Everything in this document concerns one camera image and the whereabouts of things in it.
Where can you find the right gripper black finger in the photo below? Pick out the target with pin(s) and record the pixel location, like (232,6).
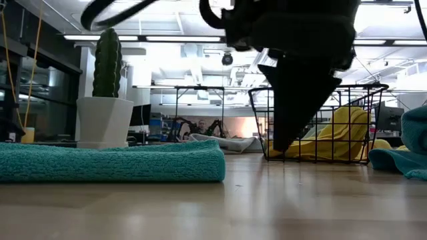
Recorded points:
(297,106)

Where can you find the yellow microfiber towel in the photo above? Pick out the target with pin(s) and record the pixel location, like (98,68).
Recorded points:
(347,133)
(380,146)

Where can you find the teal microfiber towel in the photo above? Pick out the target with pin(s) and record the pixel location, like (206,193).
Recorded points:
(116,161)
(413,140)

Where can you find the background black robot arm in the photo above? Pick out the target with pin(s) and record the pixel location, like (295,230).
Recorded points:
(185,126)
(217,126)

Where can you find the grey microfiber towel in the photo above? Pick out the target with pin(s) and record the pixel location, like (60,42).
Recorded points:
(230,144)

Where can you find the dark computer monitor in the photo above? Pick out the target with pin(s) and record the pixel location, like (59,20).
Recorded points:
(140,115)
(388,118)

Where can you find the person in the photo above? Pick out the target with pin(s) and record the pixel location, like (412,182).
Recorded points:
(201,126)

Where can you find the long ceiling light strip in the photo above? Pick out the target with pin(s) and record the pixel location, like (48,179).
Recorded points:
(183,39)

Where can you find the white faceted plant pot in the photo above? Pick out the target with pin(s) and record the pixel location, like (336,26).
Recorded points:
(103,123)

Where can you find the green cactus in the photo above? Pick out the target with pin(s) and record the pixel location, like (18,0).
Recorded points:
(106,63)

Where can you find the yellowish cup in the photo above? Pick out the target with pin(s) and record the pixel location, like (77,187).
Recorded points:
(28,135)

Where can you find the round black camera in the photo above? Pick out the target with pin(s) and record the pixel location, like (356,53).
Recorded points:
(227,59)

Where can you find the black metal frame stand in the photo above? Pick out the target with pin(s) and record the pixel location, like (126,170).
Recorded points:
(200,88)

